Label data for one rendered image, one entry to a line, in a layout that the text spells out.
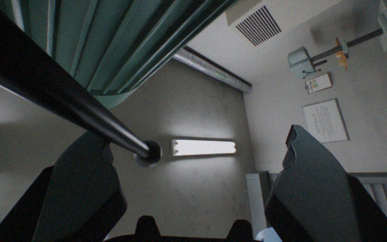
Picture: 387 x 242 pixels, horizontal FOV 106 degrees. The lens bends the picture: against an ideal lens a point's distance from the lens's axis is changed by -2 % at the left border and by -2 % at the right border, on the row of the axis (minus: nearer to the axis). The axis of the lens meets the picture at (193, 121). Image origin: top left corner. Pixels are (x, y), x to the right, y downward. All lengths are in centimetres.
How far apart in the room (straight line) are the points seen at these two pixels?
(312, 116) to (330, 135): 37
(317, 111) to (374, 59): 93
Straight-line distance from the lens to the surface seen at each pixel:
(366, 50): 333
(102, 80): 18
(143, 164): 20
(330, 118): 306
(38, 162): 147
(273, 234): 46
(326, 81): 316
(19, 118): 152
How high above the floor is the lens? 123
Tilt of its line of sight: 44 degrees up
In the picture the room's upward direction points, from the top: 108 degrees counter-clockwise
